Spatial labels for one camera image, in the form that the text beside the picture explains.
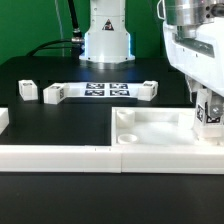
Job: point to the white left fence rail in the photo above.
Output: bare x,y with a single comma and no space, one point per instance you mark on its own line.
4,119

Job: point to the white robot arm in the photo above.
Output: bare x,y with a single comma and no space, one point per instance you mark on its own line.
193,32

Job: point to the white front fence rail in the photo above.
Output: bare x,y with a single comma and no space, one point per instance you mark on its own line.
124,159

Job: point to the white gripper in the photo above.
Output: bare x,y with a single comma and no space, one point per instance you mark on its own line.
203,63

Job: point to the white fence rail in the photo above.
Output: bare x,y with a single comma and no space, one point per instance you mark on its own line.
124,159
4,119

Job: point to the white square table top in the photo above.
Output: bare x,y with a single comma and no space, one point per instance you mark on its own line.
158,126

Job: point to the white fiducial marker base sheet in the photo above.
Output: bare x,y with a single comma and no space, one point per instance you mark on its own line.
103,90

